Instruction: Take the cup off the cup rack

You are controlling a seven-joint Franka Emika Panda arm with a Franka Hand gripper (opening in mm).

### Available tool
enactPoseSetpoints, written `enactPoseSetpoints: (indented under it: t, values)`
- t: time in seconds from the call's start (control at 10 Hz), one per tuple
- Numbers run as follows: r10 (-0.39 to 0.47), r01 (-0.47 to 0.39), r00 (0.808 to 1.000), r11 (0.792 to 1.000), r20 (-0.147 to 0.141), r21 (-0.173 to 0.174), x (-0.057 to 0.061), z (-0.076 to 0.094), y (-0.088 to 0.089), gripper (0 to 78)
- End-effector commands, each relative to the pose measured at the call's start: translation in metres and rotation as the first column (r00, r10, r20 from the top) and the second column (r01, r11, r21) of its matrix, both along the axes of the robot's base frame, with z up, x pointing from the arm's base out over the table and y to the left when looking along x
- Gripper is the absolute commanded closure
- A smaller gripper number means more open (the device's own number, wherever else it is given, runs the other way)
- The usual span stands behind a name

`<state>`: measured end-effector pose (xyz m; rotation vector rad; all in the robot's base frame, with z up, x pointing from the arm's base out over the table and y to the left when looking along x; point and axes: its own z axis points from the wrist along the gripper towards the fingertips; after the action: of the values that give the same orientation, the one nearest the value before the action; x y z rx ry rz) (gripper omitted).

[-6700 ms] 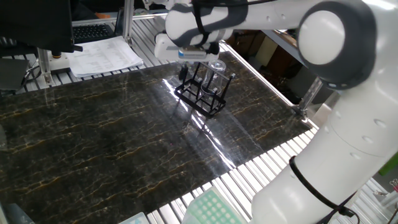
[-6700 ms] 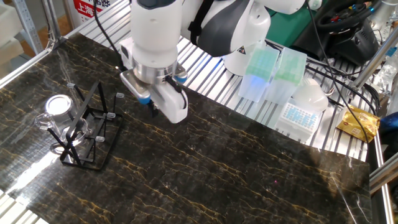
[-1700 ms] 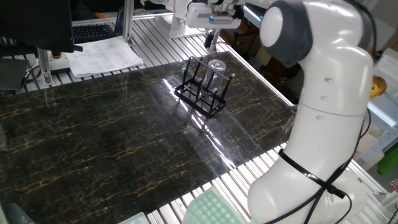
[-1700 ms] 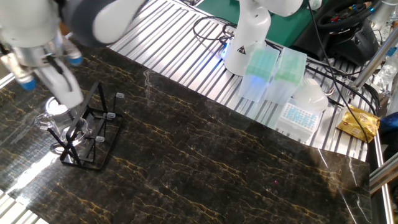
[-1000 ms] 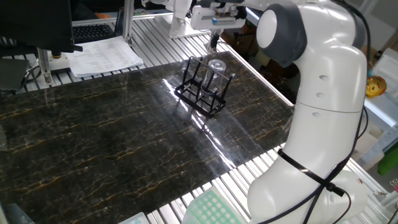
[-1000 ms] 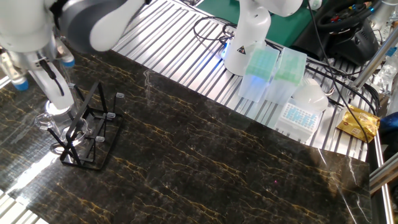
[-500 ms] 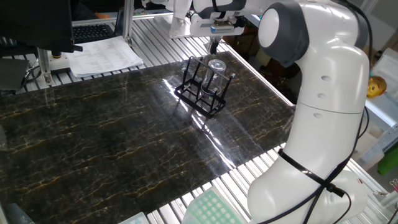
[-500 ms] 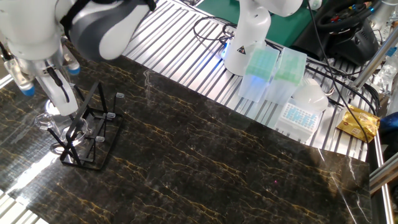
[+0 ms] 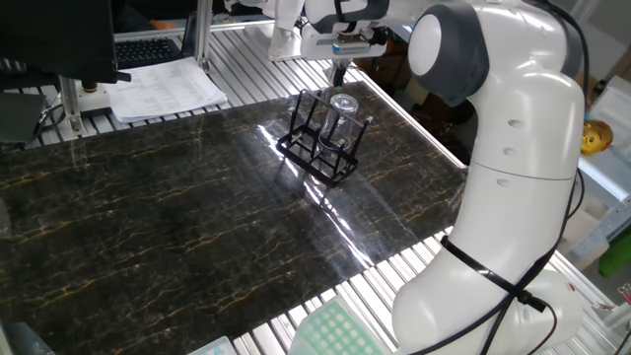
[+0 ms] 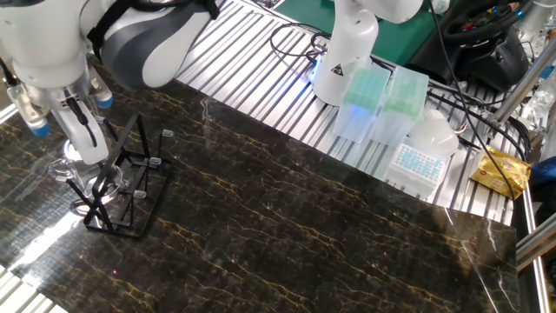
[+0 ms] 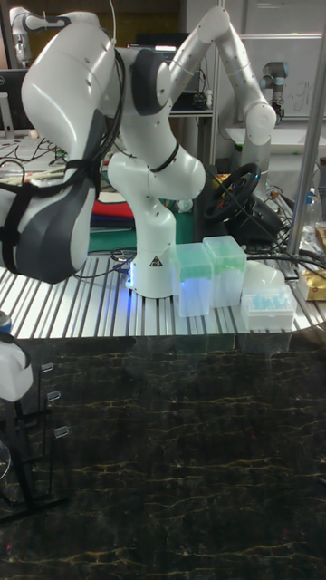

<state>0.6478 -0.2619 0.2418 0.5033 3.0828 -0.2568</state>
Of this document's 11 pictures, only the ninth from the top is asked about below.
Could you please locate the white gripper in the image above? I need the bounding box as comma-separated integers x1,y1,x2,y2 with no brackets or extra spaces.
300,24,388,89

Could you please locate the silver wrist module blue tape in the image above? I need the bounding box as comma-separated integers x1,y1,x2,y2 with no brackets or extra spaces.
315,36,374,55

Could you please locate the white paper stack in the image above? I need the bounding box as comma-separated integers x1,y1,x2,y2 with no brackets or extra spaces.
103,56,229,124

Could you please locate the black keyboard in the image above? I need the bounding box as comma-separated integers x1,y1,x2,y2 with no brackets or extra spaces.
113,36,184,70

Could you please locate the black marble pattern mat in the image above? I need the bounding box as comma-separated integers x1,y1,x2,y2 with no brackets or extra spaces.
0,80,468,355

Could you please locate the green pipette tip box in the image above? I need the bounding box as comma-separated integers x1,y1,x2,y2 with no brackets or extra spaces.
288,294,391,355

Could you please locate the golden piggy bank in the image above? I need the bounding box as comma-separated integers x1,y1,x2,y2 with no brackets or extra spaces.
580,119,615,158

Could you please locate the black monitor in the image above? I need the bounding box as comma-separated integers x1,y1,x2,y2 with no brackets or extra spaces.
0,0,132,85

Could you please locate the white translucent plastic box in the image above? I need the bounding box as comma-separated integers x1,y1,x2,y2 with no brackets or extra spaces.
186,334,239,355

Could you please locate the green plastic bin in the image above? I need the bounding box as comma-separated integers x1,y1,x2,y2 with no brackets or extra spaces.
597,227,631,280

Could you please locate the black velcro strap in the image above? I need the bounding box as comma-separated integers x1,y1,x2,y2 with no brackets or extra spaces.
333,0,370,34

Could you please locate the black wire cup rack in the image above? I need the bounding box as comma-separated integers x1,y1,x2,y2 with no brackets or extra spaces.
275,88,375,189

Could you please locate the aluminium frame post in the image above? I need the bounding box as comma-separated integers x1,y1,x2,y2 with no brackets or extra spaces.
57,76,86,138
193,0,215,74

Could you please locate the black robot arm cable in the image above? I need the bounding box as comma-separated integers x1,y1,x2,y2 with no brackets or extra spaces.
408,0,592,355

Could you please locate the grey perforated shelf post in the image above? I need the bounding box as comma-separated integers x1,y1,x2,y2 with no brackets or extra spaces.
566,194,631,262

